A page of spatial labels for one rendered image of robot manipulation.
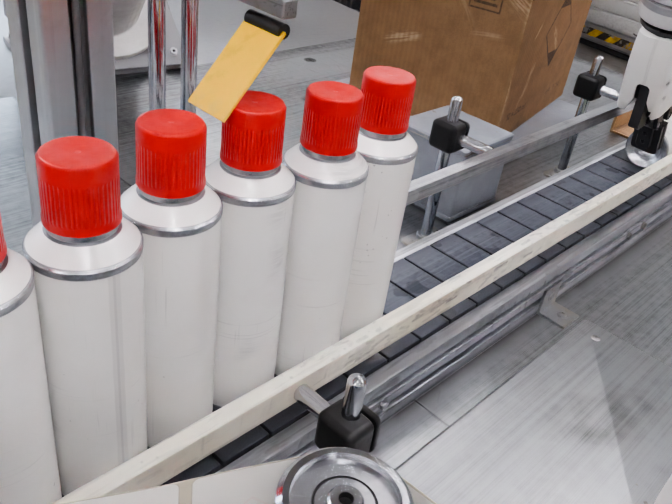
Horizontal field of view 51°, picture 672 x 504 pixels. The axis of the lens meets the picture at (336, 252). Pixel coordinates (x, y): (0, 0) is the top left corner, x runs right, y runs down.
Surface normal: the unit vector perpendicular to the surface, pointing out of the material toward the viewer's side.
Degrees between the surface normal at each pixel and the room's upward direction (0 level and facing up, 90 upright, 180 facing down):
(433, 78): 90
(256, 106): 2
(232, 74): 48
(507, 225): 0
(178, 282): 90
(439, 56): 90
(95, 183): 90
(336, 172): 42
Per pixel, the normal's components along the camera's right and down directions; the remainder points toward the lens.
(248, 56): -0.43, -0.33
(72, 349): -0.01, 0.55
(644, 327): 0.13, -0.83
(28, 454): 0.80, 0.41
